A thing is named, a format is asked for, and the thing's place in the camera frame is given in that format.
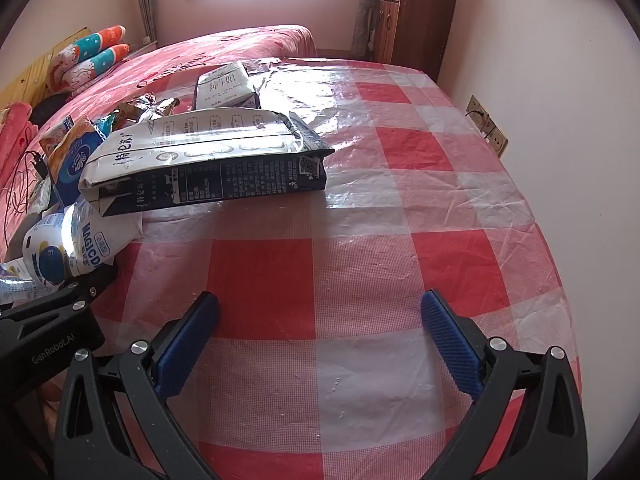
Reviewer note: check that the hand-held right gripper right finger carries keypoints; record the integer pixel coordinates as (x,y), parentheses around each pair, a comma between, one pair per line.
(450,345)

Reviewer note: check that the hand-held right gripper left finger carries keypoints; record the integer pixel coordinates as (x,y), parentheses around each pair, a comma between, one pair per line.
(186,345)

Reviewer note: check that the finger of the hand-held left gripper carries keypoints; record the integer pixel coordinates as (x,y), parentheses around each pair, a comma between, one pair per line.
(50,306)

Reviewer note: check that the small blue white milk carton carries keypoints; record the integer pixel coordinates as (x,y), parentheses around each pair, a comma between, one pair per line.
(222,82)

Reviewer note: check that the white plastic bag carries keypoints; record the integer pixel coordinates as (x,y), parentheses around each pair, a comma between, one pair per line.
(95,240)

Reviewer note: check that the black charger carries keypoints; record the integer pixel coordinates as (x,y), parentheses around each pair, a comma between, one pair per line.
(41,166)

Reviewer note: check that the orange blue tissue pack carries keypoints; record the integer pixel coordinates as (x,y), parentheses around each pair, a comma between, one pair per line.
(75,157)

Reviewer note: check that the pink quilt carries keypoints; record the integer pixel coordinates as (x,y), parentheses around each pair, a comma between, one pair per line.
(15,125)

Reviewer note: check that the light blue snack wrapper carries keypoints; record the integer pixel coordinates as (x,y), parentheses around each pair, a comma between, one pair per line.
(106,125)

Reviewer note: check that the black garment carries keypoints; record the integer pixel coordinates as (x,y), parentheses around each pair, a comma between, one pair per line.
(47,107)

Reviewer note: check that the crumpled foil wrapper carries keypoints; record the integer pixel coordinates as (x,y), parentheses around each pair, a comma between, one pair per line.
(150,107)

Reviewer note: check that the yellow headboard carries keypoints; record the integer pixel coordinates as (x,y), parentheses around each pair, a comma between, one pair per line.
(30,75)

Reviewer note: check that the pink bed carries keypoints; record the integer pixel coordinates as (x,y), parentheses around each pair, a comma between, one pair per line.
(200,55)

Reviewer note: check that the grey striped curtain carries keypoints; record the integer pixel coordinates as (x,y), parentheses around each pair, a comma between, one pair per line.
(147,0)

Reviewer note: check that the brown wooden cabinet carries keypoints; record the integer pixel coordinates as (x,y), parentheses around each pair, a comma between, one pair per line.
(415,20)

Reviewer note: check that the patterned curtain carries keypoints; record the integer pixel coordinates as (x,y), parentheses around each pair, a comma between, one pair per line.
(362,20)

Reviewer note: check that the beige wall socket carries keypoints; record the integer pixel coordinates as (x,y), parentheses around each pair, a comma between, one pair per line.
(486,125)
(475,106)
(498,142)

